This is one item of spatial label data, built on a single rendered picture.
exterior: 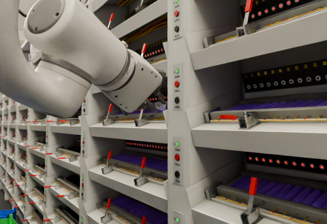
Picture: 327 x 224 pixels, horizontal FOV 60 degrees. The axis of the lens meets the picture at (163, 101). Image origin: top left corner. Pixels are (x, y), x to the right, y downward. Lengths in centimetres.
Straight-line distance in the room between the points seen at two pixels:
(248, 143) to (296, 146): 10
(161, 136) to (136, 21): 41
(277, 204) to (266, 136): 15
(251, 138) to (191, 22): 34
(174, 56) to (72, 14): 45
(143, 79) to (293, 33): 28
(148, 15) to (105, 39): 54
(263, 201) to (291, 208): 6
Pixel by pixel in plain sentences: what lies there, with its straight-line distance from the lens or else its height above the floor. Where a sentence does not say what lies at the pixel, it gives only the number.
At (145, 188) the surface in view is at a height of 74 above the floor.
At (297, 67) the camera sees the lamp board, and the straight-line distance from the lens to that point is 72.
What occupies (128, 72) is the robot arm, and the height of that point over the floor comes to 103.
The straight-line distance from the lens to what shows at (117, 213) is 126.
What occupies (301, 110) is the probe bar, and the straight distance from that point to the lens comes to 58.
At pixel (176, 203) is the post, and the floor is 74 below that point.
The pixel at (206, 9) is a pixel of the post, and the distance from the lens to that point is 81.
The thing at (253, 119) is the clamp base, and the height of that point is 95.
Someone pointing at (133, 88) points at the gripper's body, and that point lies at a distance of 52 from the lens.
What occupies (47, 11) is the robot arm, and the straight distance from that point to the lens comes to 40.
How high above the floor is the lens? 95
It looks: 4 degrees up
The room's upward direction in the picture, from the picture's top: straight up
